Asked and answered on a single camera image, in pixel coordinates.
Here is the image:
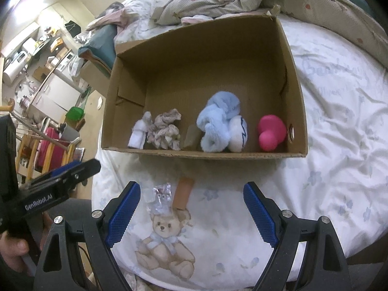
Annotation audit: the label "white plush ball blue mark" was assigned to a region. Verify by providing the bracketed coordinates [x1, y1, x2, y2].
[228, 115, 248, 153]

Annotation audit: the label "orange brown cylinder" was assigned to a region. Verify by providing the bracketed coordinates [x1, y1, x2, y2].
[173, 177, 195, 210]

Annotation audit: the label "person's dark grey trousers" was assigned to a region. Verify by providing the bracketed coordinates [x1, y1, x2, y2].
[65, 198, 94, 225]

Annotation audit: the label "pink rubber duck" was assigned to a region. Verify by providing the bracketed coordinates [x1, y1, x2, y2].
[258, 114, 287, 152]

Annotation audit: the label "cream scrunchie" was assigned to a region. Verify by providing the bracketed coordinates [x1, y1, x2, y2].
[147, 121, 181, 150]

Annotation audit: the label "beige bedside cabinet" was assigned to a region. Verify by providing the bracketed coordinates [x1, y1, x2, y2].
[79, 61, 111, 97]

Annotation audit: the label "teal pillow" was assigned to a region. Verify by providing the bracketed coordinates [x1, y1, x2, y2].
[78, 24, 117, 70]

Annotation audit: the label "grey bin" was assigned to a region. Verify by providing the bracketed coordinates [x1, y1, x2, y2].
[61, 126, 81, 141]

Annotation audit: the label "light blue fluffy cloth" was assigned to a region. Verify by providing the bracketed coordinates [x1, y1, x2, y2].
[196, 92, 243, 153]

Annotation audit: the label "patterned beige scrunchie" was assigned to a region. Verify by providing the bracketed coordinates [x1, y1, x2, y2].
[154, 108, 182, 128]

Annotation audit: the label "small pink cloth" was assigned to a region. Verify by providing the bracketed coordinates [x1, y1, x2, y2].
[181, 15, 214, 25]

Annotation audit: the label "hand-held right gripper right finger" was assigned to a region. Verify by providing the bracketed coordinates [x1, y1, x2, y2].
[243, 182, 353, 291]

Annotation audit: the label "pink suitcase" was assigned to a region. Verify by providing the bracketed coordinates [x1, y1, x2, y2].
[34, 127, 65, 172]

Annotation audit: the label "white kitchen appliance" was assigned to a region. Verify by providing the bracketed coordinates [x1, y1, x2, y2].
[3, 51, 29, 84]

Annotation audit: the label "wooden chair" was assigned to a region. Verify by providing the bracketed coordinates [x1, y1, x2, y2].
[16, 130, 76, 188]

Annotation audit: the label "brown cardboard box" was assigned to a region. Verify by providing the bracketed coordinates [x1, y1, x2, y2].
[101, 4, 309, 160]

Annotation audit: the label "pink blanket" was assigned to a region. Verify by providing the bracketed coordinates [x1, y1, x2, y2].
[86, 1, 134, 32]

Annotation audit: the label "white bear print bed sheet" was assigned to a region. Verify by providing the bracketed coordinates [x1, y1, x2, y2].
[91, 0, 388, 285]

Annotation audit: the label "white cabinet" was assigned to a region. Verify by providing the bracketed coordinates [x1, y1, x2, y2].
[30, 74, 82, 116]

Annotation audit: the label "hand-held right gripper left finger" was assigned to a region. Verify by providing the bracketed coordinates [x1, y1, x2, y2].
[33, 181, 142, 291]

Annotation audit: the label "person's left hand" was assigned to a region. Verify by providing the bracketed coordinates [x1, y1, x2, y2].
[0, 232, 31, 276]

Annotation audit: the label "clear plastic packet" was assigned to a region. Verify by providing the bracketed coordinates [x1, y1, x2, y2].
[144, 183, 172, 217]

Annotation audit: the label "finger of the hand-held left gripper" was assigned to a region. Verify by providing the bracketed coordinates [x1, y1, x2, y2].
[29, 158, 102, 192]
[30, 161, 82, 185]

